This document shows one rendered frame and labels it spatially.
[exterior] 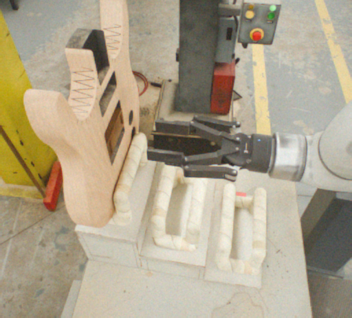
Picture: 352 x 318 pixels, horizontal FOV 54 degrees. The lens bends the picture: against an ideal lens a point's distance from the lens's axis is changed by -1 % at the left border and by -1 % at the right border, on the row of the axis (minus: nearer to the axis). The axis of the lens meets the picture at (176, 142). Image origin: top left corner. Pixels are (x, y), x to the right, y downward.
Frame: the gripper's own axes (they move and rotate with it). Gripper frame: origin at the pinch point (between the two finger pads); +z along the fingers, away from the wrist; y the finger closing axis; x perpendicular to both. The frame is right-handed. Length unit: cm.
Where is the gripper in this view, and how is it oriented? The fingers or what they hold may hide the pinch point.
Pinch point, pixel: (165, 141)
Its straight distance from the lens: 68.6
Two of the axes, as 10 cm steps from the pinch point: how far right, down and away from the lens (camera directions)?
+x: 0.0, -6.5, -7.6
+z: -9.9, -1.3, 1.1
